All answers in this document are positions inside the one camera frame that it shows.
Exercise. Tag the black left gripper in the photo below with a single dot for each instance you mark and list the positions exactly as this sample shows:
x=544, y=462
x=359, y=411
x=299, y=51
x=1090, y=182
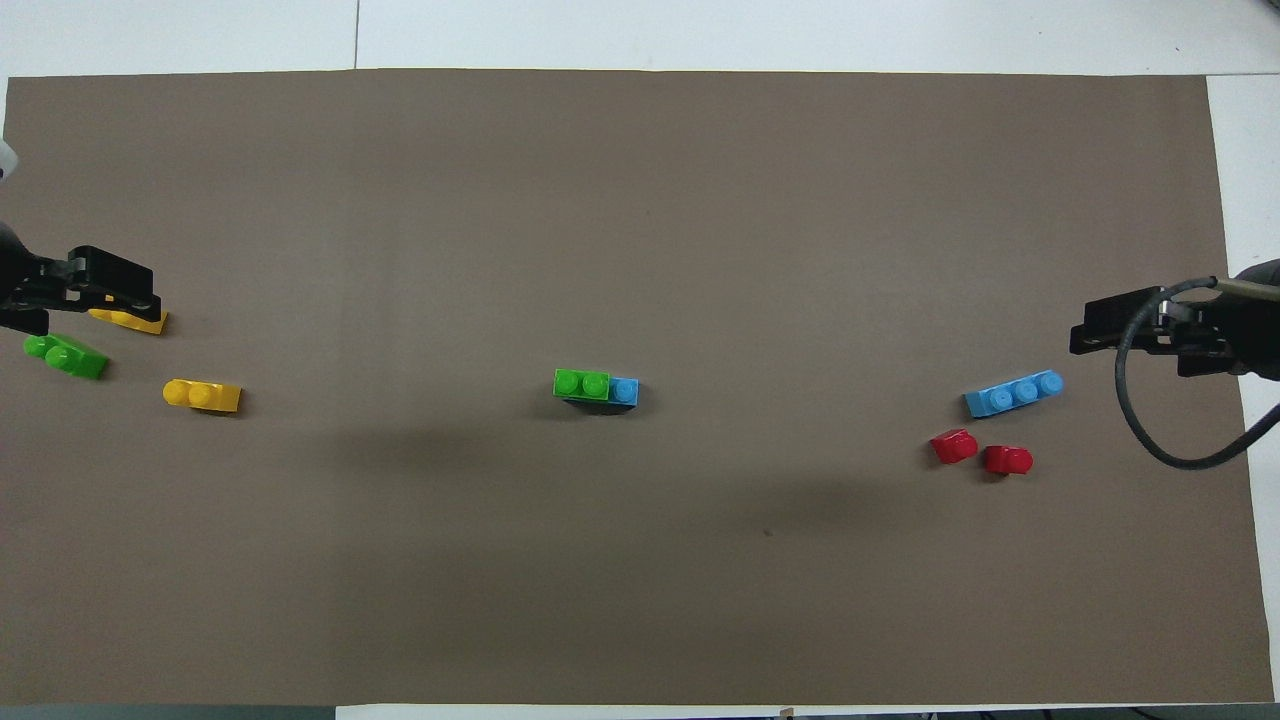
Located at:
x=25, y=280

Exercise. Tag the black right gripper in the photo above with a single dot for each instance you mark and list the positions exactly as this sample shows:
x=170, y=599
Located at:
x=1240, y=320

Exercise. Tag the green two-stud toy block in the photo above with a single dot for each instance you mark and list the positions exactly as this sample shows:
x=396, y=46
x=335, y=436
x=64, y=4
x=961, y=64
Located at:
x=581, y=384
x=65, y=356

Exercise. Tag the blue three-stud toy block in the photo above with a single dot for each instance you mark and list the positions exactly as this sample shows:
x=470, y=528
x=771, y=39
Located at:
x=625, y=392
x=1012, y=394

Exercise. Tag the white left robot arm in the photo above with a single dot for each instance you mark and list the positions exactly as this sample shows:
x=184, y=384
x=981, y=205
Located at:
x=6, y=160

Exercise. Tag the yellow two-stud toy block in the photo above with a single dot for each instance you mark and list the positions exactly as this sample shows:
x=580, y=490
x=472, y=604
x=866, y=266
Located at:
x=145, y=325
x=203, y=396

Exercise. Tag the small red toy block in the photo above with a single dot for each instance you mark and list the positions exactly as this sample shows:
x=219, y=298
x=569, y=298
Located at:
x=953, y=447
x=1008, y=460

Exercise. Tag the brown table mat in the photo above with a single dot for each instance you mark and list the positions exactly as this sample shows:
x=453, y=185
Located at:
x=640, y=200

